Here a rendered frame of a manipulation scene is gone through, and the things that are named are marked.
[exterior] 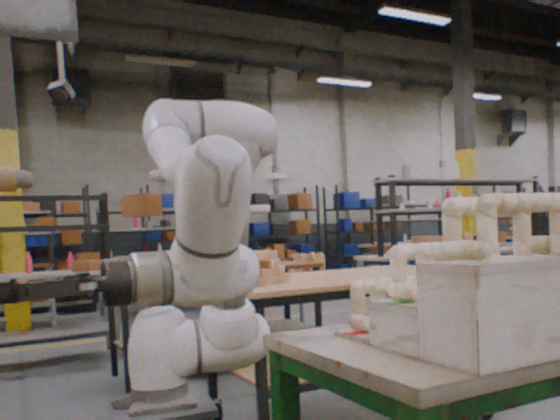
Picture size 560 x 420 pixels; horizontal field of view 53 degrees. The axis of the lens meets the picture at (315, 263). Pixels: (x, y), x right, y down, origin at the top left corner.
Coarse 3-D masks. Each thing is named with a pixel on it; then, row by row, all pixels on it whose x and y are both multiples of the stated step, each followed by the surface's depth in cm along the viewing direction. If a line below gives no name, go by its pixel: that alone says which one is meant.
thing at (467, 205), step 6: (450, 198) 95; (456, 198) 95; (462, 198) 96; (468, 198) 96; (474, 198) 97; (444, 204) 95; (450, 204) 94; (456, 204) 94; (462, 204) 95; (468, 204) 96; (474, 204) 96; (462, 210) 95; (468, 210) 96; (474, 210) 96
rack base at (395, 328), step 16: (368, 304) 112; (384, 304) 107; (416, 304) 103; (384, 320) 107; (400, 320) 103; (416, 320) 98; (384, 336) 108; (400, 336) 103; (416, 336) 99; (400, 352) 103; (416, 352) 99
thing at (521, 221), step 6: (516, 216) 103; (522, 216) 102; (528, 216) 102; (516, 222) 103; (522, 222) 102; (528, 222) 102; (516, 228) 103; (522, 228) 102; (528, 228) 102; (516, 234) 103; (522, 234) 102; (528, 234) 102; (516, 240) 103; (522, 240) 102; (516, 246) 103; (522, 246) 102; (516, 252) 103; (522, 252) 103; (528, 252) 102
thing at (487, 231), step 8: (480, 208) 88; (488, 208) 87; (496, 208) 88; (480, 216) 88; (488, 216) 87; (496, 216) 88; (480, 224) 88; (488, 224) 87; (496, 224) 88; (480, 232) 88; (488, 232) 87; (496, 232) 88; (480, 240) 88; (488, 240) 87; (496, 240) 88; (496, 248) 88; (496, 256) 88
